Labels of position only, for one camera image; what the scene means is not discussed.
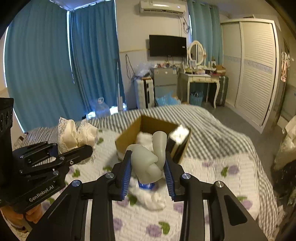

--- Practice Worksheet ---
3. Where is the grey sock bundle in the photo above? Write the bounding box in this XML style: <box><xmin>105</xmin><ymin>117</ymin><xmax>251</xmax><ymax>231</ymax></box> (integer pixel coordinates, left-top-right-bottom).
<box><xmin>126</xmin><ymin>131</ymin><xmax>167</xmax><ymax>184</ymax></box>

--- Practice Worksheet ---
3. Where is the person's left hand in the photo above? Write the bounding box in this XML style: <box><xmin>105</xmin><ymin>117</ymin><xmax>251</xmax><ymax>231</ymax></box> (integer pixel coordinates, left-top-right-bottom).
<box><xmin>1</xmin><ymin>204</ymin><xmax>44</xmax><ymax>232</ymax></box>

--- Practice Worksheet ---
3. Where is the cream lace fabric bundle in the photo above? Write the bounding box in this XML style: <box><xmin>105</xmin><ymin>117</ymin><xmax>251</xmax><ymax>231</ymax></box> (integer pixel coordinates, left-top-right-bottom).
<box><xmin>57</xmin><ymin>117</ymin><xmax>98</xmax><ymax>154</ymax></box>

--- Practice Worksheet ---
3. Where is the clear water jug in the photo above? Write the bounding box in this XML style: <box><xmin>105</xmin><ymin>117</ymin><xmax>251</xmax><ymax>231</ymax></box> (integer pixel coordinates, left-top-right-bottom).
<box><xmin>95</xmin><ymin>97</ymin><xmax>111</xmax><ymax>118</ymax></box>

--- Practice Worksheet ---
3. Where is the white floral quilt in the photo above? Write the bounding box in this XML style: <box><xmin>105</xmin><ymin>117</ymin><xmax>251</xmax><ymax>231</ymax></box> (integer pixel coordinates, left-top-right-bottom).
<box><xmin>4</xmin><ymin>128</ymin><xmax>261</xmax><ymax>241</ymax></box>

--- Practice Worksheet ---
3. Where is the white rolled sock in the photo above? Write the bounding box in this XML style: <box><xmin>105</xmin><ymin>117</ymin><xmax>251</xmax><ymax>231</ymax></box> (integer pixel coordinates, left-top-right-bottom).
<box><xmin>128</xmin><ymin>177</ymin><xmax>166</xmax><ymax>211</ymax></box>

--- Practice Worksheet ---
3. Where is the blue curtain left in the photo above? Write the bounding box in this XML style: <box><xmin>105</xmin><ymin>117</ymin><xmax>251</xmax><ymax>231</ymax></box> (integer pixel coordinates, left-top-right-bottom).
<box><xmin>4</xmin><ymin>1</ymin><xmax>85</xmax><ymax>131</ymax></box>

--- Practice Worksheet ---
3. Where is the blue curtain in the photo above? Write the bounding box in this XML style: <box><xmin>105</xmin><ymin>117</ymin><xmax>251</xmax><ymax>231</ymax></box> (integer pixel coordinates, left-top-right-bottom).
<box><xmin>4</xmin><ymin>1</ymin><xmax>85</xmax><ymax>131</ymax></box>
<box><xmin>69</xmin><ymin>1</ymin><xmax>125</xmax><ymax>113</ymax></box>
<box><xmin>187</xmin><ymin>1</ymin><xmax>223</xmax><ymax>65</ymax></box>

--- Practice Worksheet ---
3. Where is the blue tissue pack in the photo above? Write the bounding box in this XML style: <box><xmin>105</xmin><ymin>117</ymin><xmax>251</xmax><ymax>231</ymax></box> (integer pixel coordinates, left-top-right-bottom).
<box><xmin>138</xmin><ymin>182</ymin><xmax>155</xmax><ymax>190</ymax></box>

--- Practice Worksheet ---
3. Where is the white sock in box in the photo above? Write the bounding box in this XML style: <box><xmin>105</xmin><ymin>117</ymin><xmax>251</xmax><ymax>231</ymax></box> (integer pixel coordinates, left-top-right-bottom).
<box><xmin>136</xmin><ymin>132</ymin><xmax>153</xmax><ymax>152</ymax></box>

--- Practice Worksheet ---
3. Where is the grey checked bed cover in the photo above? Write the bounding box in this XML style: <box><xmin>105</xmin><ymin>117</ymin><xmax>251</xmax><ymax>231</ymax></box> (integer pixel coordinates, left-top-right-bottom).
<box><xmin>14</xmin><ymin>104</ymin><xmax>280</xmax><ymax>239</ymax></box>

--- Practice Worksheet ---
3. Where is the brown cardboard box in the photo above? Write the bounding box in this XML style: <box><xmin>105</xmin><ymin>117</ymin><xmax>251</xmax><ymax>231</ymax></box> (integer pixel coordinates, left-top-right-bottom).
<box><xmin>115</xmin><ymin>115</ymin><xmax>191</xmax><ymax>163</ymax></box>

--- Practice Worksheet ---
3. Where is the blue curtain middle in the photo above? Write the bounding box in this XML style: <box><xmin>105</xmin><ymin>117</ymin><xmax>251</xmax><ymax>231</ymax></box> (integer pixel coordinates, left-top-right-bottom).
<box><xmin>69</xmin><ymin>1</ymin><xmax>125</xmax><ymax>113</ymax></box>

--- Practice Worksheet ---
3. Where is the black and white tissue pack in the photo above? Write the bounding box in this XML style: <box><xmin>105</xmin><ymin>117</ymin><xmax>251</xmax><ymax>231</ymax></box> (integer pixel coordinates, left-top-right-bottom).
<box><xmin>166</xmin><ymin>125</ymin><xmax>191</xmax><ymax>164</ymax></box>

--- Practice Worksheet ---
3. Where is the white suitcase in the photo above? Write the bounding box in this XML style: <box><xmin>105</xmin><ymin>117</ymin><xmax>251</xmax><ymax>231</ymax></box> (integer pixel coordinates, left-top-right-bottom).
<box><xmin>134</xmin><ymin>77</ymin><xmax>154</xmax><ymax>109</ymax></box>

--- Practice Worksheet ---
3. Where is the blue plastic bag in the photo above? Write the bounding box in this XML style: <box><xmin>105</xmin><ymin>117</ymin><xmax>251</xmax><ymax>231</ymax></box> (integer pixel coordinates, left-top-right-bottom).
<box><xmin>156</xmin><ymin>94</ymin><xmax>181</xmax><ymax>106</ymax></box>

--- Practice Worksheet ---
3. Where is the dark striped suitcase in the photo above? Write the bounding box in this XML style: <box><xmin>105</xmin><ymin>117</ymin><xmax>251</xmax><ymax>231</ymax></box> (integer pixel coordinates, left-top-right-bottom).
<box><xmin>208</xmin><ymin>76</ymin><xmax>229</xmax><ymax>106</ymax></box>

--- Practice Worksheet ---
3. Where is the teal waste basket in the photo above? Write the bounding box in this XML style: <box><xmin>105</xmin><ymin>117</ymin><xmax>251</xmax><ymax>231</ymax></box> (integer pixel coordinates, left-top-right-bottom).
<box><xmin>189</xmin><ymin>91</ymin><xmax>204</xmax><ymax>106</ymax></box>

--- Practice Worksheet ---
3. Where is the grey mini fridge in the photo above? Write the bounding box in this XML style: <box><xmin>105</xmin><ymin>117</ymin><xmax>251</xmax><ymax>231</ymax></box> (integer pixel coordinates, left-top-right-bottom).
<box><xmin>151</xmin><ymin>68</ymin><xmax>178</xmax><ymax>98</ymax></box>

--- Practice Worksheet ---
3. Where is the white dressing table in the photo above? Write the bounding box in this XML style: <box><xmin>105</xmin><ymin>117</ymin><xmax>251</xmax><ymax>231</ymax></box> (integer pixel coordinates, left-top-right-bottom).
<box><xmin>177</xmin><ymin>71</ymin><xmax>220</xmax><ymax>108</ymax></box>

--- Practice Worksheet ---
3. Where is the white louvered wardrobe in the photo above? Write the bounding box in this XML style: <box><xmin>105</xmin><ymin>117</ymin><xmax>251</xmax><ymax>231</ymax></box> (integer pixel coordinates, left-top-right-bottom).
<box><xmin>221</xmin><ymin>18</ymin><xmax>280</xmax><ymax>133</ymax></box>

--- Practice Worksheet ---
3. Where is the white oval vanity mirror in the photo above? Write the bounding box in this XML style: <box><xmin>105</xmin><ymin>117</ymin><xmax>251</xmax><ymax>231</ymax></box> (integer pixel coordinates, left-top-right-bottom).
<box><xmin>187</xmin><ymin>40</ymin><xmax>206</xmax><ymax>66</ymax></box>

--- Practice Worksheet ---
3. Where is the white air conditioner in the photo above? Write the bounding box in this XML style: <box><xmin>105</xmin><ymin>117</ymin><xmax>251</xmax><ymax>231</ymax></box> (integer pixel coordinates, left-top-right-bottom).
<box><xmin>139</xmin><ymin>1</ymin><xmax>186</xmax><ymax>16</ymax></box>

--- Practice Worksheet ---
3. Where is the blue curtain right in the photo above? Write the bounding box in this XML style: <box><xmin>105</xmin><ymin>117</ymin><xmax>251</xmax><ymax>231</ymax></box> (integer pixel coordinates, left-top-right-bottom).
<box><xmin>187</xmin><ymin>1</ymin><xmax>223</xmax><ymax>65</ymax></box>

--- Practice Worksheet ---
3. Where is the black wall television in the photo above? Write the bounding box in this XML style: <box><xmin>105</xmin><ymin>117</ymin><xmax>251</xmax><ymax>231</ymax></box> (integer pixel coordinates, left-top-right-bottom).
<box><xmin>149</xmin><ymin>35</ymin><xmax>187</xmax><ymax>57</ymax></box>

